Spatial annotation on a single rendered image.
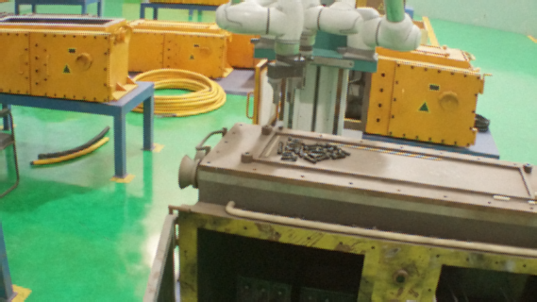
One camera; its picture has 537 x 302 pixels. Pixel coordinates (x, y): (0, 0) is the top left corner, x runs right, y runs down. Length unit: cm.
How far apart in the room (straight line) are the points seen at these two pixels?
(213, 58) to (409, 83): 402
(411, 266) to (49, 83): 395
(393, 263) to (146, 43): 671
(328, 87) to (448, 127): 135
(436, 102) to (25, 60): 340
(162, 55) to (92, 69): 331
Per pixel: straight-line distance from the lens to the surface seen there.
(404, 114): 458
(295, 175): 197
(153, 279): 166
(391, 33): 314
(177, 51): 812
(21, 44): 540
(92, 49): 502
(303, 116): 362
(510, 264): 199
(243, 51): 872
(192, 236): 205
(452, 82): 453
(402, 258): 195
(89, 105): 520
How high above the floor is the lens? 214
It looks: 22 degrees down
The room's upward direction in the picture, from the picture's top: 4 degrees clockwise
